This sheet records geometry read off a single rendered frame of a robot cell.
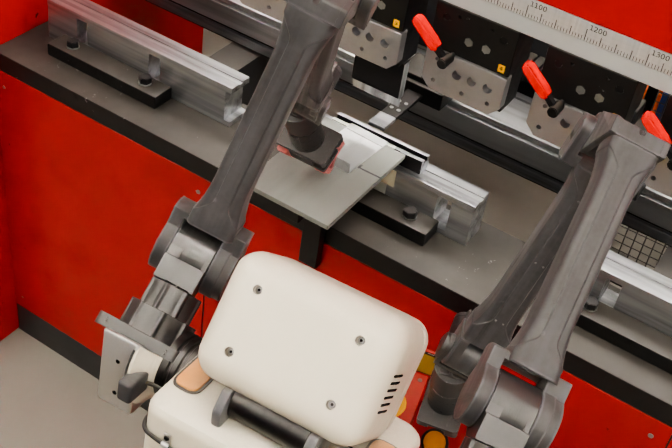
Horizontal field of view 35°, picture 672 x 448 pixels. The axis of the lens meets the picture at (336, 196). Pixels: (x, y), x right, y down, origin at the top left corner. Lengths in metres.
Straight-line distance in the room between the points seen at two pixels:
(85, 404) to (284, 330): 1.71
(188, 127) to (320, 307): 1.12
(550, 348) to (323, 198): 0.71
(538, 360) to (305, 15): 0.47
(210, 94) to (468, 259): 0.63
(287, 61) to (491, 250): 0.87
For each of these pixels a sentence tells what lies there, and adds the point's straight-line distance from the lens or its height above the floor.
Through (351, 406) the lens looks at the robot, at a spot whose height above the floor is 1.32.
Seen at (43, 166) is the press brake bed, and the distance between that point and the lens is 2.49.
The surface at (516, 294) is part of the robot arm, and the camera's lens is 1.49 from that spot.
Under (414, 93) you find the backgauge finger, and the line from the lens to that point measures 2.14.
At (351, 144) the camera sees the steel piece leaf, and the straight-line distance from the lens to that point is 1.97.
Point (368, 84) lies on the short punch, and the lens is 1.96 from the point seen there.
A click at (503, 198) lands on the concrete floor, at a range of 3.58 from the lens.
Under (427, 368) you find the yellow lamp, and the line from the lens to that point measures 1.86.
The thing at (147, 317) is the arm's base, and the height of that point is 1.23.
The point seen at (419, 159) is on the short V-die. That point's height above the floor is 1.00.
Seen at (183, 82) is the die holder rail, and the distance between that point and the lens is 2.22.
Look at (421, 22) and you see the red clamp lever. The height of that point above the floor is 1.31.
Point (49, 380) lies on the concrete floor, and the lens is 2.86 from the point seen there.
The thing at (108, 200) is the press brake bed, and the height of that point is 0.63.
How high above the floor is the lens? 2.17
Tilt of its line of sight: 39 degrees down
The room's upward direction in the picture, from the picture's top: 9 degrees clockwise
